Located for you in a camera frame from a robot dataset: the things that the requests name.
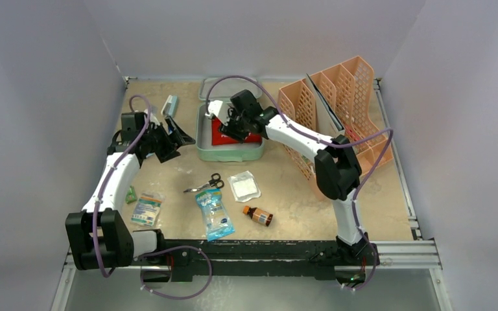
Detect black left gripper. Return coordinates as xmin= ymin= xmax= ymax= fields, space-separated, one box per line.
xmin=141 ymin=117 xmax=194 ymax=163

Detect red first aid pouch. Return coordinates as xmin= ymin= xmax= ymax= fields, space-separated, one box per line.
xmin=211 ymin=118 xmax=262 ymax=146

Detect blue wet wipes packet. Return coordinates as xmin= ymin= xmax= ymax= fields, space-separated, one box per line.
xmin=195 ymin=189 xmax=235 ymax=242

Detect brown glass medicine bottle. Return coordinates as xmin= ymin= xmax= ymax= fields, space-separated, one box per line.
xmin=243 ymin=205 xmax=273 ymax=227

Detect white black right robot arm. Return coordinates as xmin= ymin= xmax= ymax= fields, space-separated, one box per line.
xmin=207 ymin=90 xmax=368 ymax=264

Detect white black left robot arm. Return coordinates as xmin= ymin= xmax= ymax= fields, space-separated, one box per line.
xmin=65 ymin=112 xmax=195 ymax=273

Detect mint green open case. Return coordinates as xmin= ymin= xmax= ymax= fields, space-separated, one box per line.
xmin=196 ymin=77 xmax=265 ymax=162

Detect white gauze packets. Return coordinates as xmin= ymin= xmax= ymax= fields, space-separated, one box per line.
xmin=228 ymin=170 xmax=261 ymax=203

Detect small green box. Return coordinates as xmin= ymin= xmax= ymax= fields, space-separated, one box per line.
xmin=124 ymin=185 xmax=138 ymax=204

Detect bandage box in bag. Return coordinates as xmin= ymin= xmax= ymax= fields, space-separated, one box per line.
xmin=130 ymin=192 xmax=165 ymax=227

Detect grey folder in organizer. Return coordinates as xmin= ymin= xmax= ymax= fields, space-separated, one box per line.
xmin=305 ymin=73 xmax=345 ymax=137

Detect peach plastic file organizer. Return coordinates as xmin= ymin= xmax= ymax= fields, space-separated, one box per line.
xmin=278 ymin=56 xmax=388 ymax=201

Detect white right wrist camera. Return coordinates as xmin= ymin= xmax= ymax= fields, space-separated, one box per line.
xmin=205 ymin=100 xmax=231 ymax=125

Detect black handled scissors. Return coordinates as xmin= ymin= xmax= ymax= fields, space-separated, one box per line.
xmin=183 ymin=173 xmax=224 ymax=193

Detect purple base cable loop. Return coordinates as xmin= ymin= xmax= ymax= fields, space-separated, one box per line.
xmin=140 ymin=246 xmax=214 ymax=301

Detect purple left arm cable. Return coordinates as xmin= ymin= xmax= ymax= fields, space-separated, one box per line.
xmin=92 ymin=95 xmax=152 ymax=279

